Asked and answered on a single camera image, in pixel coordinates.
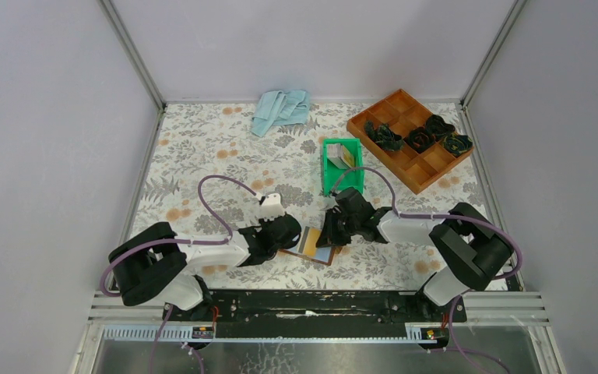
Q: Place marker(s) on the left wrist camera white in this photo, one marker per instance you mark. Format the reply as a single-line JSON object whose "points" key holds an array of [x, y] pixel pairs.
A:
{"points": [[270, 206]]}

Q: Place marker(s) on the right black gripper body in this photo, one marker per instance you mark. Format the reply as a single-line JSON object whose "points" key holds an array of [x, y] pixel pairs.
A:
{"points": [[339, 227]]}

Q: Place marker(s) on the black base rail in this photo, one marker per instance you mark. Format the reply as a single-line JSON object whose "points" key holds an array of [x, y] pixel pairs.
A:
{"points": [[301, 314]]}

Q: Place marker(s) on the silver credit card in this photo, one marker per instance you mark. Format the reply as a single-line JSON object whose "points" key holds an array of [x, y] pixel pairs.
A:
{"points": [[340, 156]]}

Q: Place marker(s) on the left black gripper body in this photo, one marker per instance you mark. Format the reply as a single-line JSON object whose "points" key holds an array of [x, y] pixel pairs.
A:
{"points": [[269, 224]]}

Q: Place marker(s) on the brown leather card holder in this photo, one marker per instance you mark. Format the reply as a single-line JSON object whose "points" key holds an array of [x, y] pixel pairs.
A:
{"points": [[325, 255]]}

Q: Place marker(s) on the green plastic basket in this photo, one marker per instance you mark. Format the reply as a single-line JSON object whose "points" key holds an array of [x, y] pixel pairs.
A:
{"points": [[331, 173]]}

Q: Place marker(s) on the floral table mat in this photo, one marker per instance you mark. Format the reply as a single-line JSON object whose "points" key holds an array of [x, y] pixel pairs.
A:
{"points": [[206, 165]]}

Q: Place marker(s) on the dark rolled sock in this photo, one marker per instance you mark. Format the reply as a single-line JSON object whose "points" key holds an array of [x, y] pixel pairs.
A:
{"points": [[383, 137], [457, 144], [419, 140], [438, 128]]}

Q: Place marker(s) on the dark rolled sock top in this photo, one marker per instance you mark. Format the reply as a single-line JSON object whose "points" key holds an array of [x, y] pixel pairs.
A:
{"points": [[438, 128]]}

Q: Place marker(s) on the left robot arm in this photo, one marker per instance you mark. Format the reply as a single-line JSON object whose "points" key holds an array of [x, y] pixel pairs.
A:
{"points": [[159, 264]]}

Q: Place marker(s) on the dark rolled sock middle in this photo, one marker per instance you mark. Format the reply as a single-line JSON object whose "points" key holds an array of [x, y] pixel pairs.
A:
{"points": [[419, 140]]}

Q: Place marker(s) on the light blue cloth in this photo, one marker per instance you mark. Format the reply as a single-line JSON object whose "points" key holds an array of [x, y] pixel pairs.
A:
{"points": [[280, 108]]}

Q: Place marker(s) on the dark rolled sock left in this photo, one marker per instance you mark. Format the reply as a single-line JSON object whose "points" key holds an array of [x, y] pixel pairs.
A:
{"points": [[383, 137]]}

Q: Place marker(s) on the orange compartment tray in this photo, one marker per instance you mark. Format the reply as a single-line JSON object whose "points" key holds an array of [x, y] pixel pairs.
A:
{"points": [[403, 113]]}

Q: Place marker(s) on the dark rolled sock right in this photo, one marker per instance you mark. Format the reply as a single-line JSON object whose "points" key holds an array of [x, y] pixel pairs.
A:
{"points": [[457, 144]]}

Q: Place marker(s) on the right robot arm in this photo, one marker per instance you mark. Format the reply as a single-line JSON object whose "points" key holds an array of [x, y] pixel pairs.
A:
{"points": [[473, 249]]}

